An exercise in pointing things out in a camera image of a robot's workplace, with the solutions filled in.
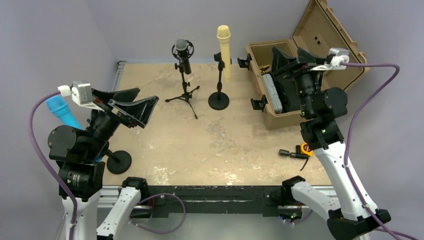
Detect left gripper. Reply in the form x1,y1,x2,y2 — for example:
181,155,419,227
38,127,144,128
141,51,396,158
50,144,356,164
84,86,158,158

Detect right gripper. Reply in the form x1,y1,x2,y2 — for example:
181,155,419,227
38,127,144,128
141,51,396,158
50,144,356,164
272,45,329,117

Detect black tripod mic stand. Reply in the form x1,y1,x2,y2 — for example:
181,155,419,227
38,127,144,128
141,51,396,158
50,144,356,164
165,40,200,119

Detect cream microphone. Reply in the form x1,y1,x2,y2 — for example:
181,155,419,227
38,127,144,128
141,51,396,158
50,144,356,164
216,25,232,82

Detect black grey microphone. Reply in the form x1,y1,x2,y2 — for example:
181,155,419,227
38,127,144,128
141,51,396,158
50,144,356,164
174,38,192,75

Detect round base mic stand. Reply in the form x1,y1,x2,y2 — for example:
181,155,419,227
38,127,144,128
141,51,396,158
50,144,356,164
208,52,230,111

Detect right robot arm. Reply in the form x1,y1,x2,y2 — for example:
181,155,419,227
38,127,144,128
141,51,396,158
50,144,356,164
271,47,391,240

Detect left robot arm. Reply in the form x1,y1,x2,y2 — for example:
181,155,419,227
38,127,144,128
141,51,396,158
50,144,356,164
47,84,159,240

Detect left round base stand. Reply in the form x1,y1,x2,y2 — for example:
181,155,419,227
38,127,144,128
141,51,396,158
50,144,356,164
106,150,132,175

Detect blue microphone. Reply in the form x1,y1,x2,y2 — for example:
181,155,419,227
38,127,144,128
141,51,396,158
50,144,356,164
46,95,103,164

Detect grey device in case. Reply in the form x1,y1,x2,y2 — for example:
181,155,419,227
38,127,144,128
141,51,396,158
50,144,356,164
262,73,283,114

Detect tan hard case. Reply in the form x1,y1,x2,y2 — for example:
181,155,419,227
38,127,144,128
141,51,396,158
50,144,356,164
237,0,367,130

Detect orange tape measure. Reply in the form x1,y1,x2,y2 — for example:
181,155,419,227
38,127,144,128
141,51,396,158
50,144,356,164
300,142,314,157

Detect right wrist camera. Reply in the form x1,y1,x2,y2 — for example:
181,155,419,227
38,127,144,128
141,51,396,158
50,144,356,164
311,47,350,71

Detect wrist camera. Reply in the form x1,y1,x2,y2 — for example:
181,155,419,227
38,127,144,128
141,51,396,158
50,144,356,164
57,81,101,110
311,47,350,71

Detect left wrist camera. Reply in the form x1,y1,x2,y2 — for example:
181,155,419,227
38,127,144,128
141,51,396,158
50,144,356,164
57,81,101,110

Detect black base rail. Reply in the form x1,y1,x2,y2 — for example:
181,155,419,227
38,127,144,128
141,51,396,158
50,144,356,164
130,185,301,219

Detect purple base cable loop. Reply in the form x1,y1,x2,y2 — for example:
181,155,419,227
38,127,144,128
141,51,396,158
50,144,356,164
128,193,187,235

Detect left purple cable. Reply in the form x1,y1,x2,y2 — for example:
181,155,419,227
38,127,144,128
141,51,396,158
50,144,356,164
27,92,79,240

